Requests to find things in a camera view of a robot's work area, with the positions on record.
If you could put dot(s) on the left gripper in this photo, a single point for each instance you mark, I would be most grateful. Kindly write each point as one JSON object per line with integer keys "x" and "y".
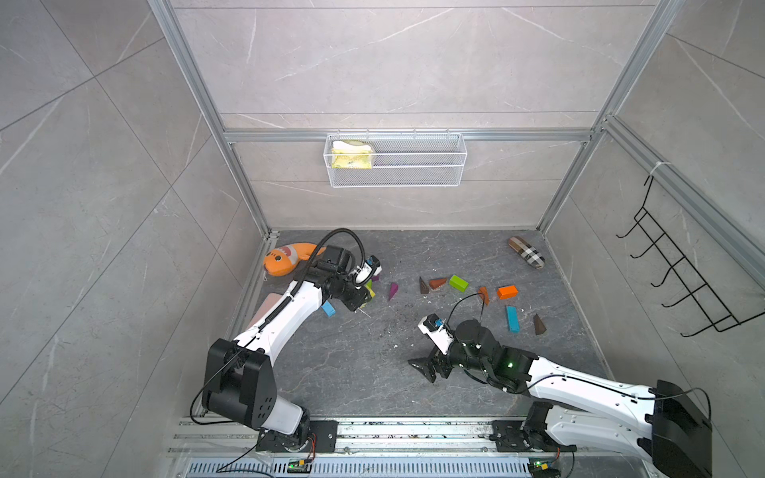
{"x": 359, "y": 295}

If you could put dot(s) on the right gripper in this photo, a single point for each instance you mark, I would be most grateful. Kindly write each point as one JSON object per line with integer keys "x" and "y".
{"x": 435, "y": 357}

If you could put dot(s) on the green rectangular block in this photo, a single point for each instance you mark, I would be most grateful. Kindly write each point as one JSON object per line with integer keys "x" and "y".
{"x": 369, "y": 287}

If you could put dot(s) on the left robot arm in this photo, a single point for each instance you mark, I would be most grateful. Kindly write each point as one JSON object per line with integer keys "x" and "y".
{"x": 239, "y": 382}

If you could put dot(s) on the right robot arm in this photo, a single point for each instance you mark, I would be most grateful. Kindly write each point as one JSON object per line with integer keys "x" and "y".
{"x": 572, "y": 409}

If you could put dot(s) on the light blue flat block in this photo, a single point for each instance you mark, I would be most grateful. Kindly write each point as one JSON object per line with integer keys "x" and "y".
{"x": 329, "y": 309}

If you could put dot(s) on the reddish brown wedge block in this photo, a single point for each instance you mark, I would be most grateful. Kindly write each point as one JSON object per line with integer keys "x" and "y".
{"x": 435, "y": 284}

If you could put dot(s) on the orange fish plush toy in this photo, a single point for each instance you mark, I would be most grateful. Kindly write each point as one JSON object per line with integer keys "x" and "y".
{"x": 283, "y": 260}

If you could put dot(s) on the light green block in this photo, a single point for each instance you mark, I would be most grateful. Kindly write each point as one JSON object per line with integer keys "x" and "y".
{"x": 458, "y": 283}

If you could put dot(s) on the orange brown wedge block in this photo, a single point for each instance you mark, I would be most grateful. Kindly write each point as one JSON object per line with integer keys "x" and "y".
{"x": 483, "y": 293}

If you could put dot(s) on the teal flat block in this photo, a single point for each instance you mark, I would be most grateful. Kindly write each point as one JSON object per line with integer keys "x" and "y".
{"x": 512, "y": 320}

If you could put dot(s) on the orange rectangular block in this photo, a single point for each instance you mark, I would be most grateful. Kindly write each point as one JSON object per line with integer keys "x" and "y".
{"x": 507, "y": 292}

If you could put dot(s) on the yellow white cloth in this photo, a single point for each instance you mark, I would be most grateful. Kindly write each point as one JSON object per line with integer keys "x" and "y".
{"x": 351, "y": 154}

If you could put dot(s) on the plaid brown case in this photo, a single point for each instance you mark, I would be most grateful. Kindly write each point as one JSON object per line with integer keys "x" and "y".
{"x": 527, "y": 252}

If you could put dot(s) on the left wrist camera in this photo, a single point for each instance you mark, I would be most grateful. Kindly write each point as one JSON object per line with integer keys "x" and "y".
{"x": 366, "y": 270}

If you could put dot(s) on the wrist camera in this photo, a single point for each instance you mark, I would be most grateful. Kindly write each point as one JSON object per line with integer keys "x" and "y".
{"x": 366, "y": 270}
{"x": 435, "y": 328}

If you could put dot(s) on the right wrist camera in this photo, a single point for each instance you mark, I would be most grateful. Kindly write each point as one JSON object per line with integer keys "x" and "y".
{"x": 435, "y": 328}

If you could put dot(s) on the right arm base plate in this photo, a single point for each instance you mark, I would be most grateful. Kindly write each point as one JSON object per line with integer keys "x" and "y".
{"x": 510, "y": 436}

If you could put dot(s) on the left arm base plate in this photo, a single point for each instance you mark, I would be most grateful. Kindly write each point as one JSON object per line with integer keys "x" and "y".
{"x": 313, "y": 435}

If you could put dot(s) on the white wire mesh basket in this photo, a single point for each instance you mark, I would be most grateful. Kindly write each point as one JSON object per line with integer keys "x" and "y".
{"x": 403, "y": 160}

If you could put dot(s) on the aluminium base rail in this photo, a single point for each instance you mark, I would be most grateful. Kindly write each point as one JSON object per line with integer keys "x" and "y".
{"x": 387, "y": 447}

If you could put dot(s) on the black wire hook rack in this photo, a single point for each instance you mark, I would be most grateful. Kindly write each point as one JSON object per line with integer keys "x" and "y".
{"x": 695, "y": 288}

